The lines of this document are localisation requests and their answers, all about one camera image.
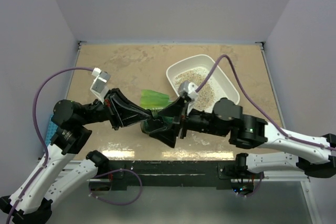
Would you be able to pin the green litter bag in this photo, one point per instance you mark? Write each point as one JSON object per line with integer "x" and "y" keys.
{"x": 154, "y": 101}

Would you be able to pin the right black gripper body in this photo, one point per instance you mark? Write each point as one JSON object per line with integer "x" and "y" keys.
{"x": 200, "y": 120}

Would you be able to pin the blue perforated block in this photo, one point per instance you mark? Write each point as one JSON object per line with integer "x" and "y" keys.
{"x": 51, "y": 130}

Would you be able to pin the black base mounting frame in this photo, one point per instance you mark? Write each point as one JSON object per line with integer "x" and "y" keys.
{"x": 219, "y": 174}

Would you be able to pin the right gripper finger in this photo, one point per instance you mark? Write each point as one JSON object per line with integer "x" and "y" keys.
{"x": 165, "y": 133}
{"x": 176, "y": 109}

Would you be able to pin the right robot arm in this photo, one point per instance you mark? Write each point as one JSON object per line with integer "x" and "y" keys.
{"x": 293, "y": 151}

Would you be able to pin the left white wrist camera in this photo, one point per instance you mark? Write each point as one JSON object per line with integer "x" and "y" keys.
{"x": 99, "y": 86}

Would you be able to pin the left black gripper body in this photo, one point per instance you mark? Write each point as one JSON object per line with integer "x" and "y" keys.
{"x": 96, "y": 112}

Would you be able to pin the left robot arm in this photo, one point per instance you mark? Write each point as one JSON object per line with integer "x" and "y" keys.
{"x": 42, "y": 191}

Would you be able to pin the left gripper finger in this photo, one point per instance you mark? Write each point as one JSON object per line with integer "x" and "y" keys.
{"x": 126, "y": 117}
{"x": 123, "y": 108}

